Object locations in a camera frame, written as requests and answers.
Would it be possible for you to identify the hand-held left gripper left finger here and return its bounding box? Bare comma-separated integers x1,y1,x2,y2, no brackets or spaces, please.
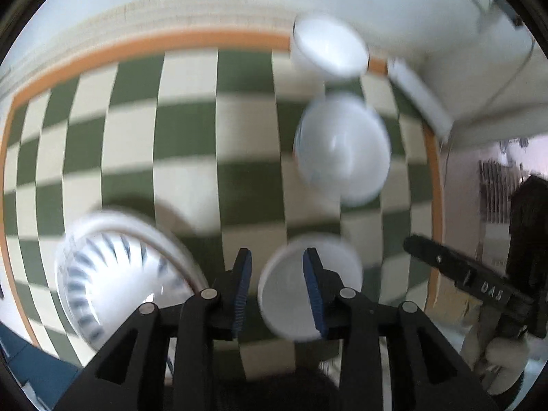
55,247,253,411

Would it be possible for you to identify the white power strip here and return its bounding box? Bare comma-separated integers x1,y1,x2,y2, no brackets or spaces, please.
387,58,454,142

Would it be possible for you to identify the green checkered tablecloth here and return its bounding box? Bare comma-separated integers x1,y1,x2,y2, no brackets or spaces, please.
0,30,446,395

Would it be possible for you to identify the plain white bowl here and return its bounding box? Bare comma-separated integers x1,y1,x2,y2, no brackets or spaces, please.
257,233,364,344

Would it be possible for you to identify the person's right hand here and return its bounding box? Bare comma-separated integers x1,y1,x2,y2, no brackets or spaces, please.
464,304,529,397

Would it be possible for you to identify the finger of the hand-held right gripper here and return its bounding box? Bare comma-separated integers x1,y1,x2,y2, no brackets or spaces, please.
403,235,536,311

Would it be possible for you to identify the tall white bowl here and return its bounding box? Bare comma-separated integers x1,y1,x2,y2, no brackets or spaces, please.
290,12,370,81

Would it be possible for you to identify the white bowl with printed pattern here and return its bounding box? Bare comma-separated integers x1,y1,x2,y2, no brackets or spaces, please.
293,92,392,207

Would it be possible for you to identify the large white plate grey flower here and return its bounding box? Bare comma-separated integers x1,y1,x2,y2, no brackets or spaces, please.
64,209,211,294

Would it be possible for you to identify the white cable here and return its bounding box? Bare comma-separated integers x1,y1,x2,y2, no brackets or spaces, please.
445,36,541,148

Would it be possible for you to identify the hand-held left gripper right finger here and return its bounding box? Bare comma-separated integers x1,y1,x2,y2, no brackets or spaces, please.
302,246,501,411

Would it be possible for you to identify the blue striped white plate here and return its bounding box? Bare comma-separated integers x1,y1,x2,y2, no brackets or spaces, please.
57,222,194,349

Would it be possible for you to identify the black plug charger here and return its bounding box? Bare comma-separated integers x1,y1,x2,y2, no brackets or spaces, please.
499,0,524,26

